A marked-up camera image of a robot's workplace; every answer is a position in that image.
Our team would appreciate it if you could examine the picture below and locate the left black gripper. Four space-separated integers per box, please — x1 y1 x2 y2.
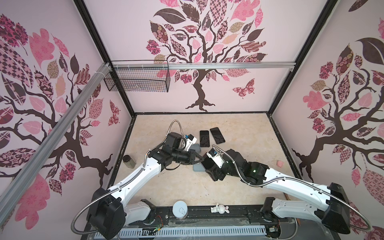
172 149 204 166

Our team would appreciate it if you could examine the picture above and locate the light blue phone case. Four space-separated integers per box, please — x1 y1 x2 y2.
193 163 206 173
190 144 202 154

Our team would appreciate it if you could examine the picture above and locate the black phone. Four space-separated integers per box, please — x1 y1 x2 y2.
201 155 217 171
210 127 226 144
200 130 210 148

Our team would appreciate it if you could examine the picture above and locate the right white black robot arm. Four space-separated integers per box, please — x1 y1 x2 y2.
203 146 373 235

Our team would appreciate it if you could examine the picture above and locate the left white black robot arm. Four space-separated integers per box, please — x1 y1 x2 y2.
71 130 203 240

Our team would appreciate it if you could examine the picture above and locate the white rabbit figurine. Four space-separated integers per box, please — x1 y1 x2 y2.
211 204 230 215

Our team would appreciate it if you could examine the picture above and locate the small pink block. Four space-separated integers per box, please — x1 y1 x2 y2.
277 161 284 168

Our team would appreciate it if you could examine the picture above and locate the white round can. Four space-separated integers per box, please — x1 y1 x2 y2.
172 201 188 219

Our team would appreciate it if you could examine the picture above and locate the dark cylindrical jar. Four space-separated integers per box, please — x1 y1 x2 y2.
123 155 137 169

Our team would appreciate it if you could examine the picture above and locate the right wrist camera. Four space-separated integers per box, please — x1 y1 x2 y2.
207 149 225 169

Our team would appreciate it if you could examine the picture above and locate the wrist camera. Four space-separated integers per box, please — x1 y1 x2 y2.
207 149 225 169
184 135 197 152

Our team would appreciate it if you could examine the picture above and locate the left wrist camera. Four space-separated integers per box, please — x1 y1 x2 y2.
184 135 197 152

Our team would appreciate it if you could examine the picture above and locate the white slotted cable duct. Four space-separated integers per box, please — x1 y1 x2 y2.
118 226 267 240

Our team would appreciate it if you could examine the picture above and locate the black wire basket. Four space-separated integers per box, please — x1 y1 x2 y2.
104 60 171 93

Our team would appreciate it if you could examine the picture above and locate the back aluminium rail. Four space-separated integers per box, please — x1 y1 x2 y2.
112 61 296 70

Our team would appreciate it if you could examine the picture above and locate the aluminium rail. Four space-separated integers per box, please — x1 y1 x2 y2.
112 61 296 70
1 63 112 224

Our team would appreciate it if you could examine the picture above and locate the left aluminium rail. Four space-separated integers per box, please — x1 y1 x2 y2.
1 63 112 224

